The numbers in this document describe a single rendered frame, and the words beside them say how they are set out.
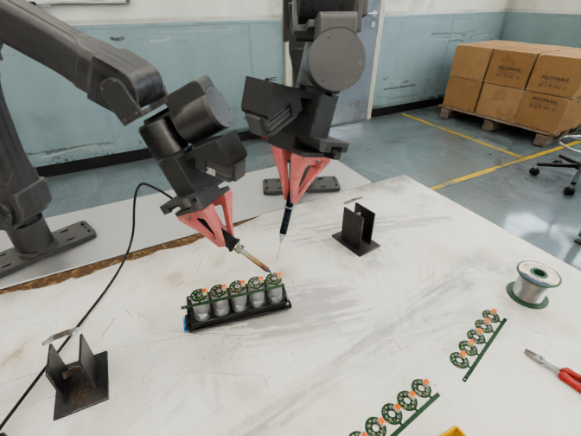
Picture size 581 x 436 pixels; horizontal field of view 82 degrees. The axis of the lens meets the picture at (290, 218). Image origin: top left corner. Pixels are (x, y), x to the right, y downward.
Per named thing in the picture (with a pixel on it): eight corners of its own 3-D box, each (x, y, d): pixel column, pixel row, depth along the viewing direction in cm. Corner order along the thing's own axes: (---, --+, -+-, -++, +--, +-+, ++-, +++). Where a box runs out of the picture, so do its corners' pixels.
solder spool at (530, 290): (497, 284, 59) (508, 262, 56) (528, 279, 60) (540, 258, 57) (524, 311, 54) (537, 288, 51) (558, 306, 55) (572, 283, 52)
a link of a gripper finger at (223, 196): (253, 228, 54) (225, 176, 51) (226, 253, 49) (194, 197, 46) (225, 234, 58) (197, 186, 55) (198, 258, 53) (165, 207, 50)
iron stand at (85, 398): (115, 380, 48) (98, 315, 48) (105, 408, 40) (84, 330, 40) (67, 399, 46) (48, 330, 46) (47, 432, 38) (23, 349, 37)
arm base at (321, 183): (343, 163, 82) (337, 151, 88) (261, 166, 81) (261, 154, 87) (341, 191, 87) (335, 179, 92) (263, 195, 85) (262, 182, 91)
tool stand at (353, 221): (358, 247, 74) (342, 200, 73) (391, 246, 65) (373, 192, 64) (338, 257, 71) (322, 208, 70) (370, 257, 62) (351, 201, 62)
